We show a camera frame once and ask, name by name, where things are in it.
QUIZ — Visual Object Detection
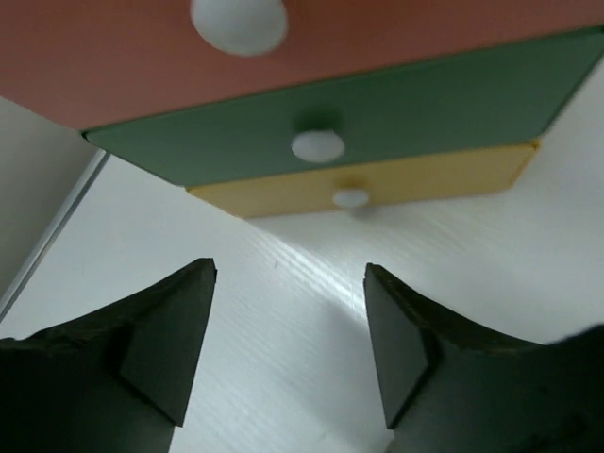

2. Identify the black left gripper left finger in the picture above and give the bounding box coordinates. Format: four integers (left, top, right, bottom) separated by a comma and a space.
1, 259, 216, 452

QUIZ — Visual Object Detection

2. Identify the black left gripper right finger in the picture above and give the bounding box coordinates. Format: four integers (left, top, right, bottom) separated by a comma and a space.
363, 263, 603, 452

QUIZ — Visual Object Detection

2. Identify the green drawer box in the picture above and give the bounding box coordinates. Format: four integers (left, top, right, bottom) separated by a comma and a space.
84, 27, 603, 186

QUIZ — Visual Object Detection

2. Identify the orange drawer box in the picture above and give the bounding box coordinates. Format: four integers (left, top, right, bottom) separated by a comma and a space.
1, 1, 603, 130

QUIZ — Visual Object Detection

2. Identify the yellow drawer box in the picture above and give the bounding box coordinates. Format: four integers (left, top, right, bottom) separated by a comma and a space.
187, 141, 540, 219

